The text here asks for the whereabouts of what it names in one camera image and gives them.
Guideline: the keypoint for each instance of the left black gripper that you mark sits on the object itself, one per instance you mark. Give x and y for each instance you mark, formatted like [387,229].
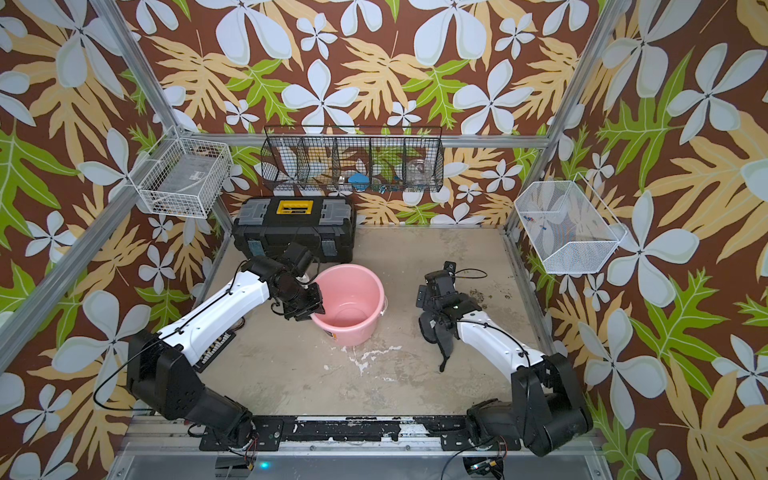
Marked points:
[316,306]

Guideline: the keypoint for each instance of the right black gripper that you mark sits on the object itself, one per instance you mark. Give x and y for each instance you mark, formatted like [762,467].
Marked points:
[427,301]

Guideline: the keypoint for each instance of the black cloth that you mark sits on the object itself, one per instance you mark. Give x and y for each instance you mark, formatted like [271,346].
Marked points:
[441,329]

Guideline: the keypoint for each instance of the pink plastic bucket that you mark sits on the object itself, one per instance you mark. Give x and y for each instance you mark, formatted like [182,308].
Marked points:
[354,300]

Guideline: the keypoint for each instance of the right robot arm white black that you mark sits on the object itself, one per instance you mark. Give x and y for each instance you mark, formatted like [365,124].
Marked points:
[547,409]

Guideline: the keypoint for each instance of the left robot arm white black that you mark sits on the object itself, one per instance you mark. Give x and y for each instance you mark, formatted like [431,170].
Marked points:
[160,367]

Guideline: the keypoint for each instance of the black yellow toolbox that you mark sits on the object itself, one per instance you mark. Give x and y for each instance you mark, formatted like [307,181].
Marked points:
[325,225]

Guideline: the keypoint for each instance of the black screwdriver bit case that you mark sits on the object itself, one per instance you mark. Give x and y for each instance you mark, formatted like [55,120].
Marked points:
[213,351]

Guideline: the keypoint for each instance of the blue item in basket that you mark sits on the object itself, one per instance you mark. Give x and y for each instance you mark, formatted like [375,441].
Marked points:
[359,181]

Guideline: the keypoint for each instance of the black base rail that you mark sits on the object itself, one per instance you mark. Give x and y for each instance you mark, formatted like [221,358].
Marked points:
[274,432]

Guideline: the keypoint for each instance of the white wire basket right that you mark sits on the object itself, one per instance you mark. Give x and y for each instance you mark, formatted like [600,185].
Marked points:
[570,227]

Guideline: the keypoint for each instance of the white wire basket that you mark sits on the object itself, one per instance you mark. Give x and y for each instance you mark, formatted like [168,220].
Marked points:
[182,175]
[570,227]

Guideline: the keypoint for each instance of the black wire basket rear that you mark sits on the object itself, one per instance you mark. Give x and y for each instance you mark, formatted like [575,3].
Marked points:
[395,159]

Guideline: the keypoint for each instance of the white wire basket left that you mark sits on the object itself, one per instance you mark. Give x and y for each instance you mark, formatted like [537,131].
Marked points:
[182,175]

